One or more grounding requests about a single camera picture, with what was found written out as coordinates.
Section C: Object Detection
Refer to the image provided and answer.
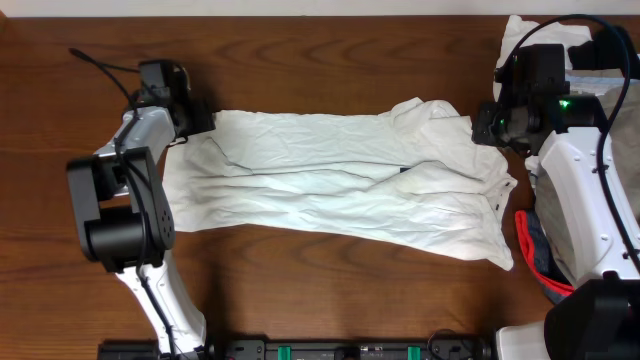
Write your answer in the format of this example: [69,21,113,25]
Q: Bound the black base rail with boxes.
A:
[96,329,497,360]

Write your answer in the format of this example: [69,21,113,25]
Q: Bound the navy red shorts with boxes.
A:
[514,209,574,304]

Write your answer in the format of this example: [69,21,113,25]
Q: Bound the grey khaki trousers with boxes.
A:
[535,80,639,287]

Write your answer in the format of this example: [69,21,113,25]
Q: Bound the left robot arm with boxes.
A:
[66,82,214,359]

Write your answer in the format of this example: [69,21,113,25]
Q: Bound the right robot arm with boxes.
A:
[472,95,639,359]

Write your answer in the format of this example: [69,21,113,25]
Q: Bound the right black cable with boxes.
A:
[494,13,640,274]

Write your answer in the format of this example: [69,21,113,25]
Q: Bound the white t-shirt with black tag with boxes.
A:
[163,98,516,270]

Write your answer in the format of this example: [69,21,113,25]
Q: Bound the black garment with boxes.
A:
[567,26,639,80]

